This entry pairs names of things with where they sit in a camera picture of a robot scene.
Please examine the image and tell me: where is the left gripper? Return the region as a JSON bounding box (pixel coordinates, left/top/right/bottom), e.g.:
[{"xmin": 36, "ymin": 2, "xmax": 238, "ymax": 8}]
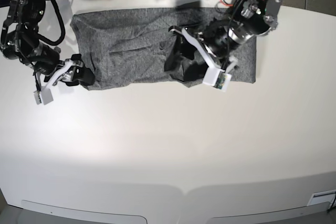
[{"xmin": 164, "ymin": 23, "xmax": 239, "ymax": 82}]

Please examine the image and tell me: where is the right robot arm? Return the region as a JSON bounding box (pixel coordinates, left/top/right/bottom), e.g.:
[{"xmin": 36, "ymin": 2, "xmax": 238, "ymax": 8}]
[{"xmin": 1, "ymin": 0, "xmax": 95, "ymax": 92}]

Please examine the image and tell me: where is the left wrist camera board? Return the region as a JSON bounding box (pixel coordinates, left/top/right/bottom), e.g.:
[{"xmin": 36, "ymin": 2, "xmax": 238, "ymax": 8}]
[{"xmin": 202, "ymin": 67, "xmax": 232, "ymax": 92}]

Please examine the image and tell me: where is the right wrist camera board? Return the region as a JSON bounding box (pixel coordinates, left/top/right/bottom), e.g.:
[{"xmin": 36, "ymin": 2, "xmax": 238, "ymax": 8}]
[{"xmin": 34, "ymin": 89, "xmax": 54, "ymax": 105}]

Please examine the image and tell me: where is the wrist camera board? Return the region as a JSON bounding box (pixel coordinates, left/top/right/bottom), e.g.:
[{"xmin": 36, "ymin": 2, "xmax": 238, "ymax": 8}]
[
  {"xmin": 34, "ymin": 89, "xmax": 54, "ymax": 105},
  {"xmin": 202, "ymin": 67, "xmax": 232, "ymax": 92}
]

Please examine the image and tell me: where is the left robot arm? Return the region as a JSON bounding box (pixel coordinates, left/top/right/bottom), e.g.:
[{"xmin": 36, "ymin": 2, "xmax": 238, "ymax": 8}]
[{"xmin": 164, "ymin": 0, "xmax": 283, "ymax": 89}]

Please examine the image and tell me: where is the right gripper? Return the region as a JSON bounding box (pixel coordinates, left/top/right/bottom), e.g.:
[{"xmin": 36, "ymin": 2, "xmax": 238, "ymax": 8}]
[{"xmin": 31, "ymin": 54, "xmax": 95, "ymax": 90}]

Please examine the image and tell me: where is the grey long-sleeve T-shirt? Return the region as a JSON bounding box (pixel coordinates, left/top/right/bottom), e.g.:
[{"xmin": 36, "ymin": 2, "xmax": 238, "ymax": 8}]
[{"xmin": 69, "ymin": 6, "xmax": 257, "ymax": 91}]

